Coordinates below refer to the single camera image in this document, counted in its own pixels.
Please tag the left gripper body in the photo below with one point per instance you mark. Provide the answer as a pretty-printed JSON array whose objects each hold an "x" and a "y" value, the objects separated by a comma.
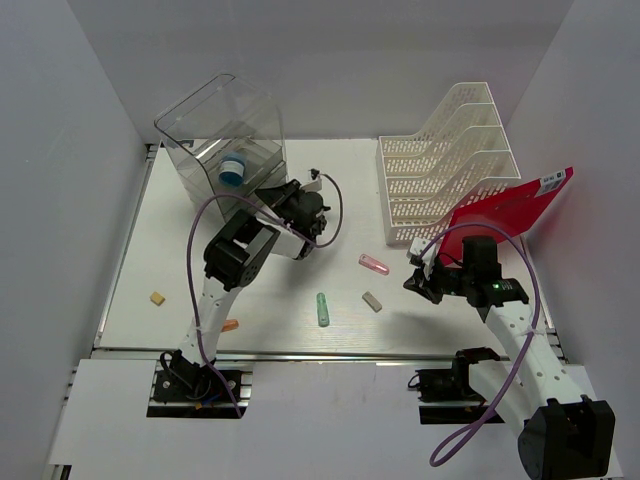
[{"x": 291, "y": 202}]

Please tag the orange highlighter pen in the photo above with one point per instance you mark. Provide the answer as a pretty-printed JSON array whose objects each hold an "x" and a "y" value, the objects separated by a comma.
[{"x": 230, "y": 325}]

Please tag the cream plastic file rack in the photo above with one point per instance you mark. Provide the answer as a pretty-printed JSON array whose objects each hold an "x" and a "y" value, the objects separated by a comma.
[{"x": 461, "y": 155}]

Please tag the green highlighter pen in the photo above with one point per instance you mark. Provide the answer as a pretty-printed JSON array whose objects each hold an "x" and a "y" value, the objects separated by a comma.
[{"x": 323, "y": 317}]

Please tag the beige eraser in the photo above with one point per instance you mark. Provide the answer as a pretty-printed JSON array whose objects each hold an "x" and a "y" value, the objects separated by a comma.
[{"x": 372, "y": 301}]

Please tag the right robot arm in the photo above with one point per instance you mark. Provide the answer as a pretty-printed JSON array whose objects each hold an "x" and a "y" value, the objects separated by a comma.
[{"x": 561, "y": 432}]

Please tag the red plastic folder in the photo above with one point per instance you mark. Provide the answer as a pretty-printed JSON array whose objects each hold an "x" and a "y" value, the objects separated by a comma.
[{"x": 514, "y": 211}]

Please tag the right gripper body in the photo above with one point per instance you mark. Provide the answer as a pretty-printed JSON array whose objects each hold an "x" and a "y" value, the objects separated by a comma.
[{"x": 433, "y": 288}]

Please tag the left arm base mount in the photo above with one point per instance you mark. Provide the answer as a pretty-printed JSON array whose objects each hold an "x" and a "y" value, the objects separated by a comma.
[{"x": 185, "y": 390}]

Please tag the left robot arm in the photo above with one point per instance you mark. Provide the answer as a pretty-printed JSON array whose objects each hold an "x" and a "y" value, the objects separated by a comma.
[{"x": 232, "y": 261}]

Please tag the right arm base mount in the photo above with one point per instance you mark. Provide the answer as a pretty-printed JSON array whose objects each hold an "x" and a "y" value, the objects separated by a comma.
[{"x": 445, "y": 395}]

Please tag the pink highlighter pen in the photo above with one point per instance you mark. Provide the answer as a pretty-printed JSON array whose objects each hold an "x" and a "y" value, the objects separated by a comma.
[{"x": 373, "y": 264}]

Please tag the clear acrylic drawer organizer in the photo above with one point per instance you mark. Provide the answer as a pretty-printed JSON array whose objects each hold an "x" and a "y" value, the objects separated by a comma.
[{"x": 224, "y": 115}]

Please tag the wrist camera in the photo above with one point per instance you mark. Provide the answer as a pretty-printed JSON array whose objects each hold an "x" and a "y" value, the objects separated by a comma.
[
  {"x": 421, "y": 254},
  {"x": 315, "y": 181}
]

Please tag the blue white small jar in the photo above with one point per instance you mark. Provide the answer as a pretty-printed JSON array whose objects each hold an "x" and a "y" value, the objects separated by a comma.
[{"x": 232, "y": 169}]

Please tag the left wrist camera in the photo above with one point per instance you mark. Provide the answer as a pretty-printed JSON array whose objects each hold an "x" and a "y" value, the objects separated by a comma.
[{"x": 315, "y": 181}]

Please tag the yellow small eraser block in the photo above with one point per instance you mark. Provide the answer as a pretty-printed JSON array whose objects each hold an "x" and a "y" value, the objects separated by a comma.
[{"x": 157, "y": 299}]

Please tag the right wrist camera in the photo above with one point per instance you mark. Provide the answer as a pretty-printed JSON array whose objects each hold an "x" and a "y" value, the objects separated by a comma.
[{"x": 421, "y": 254}]

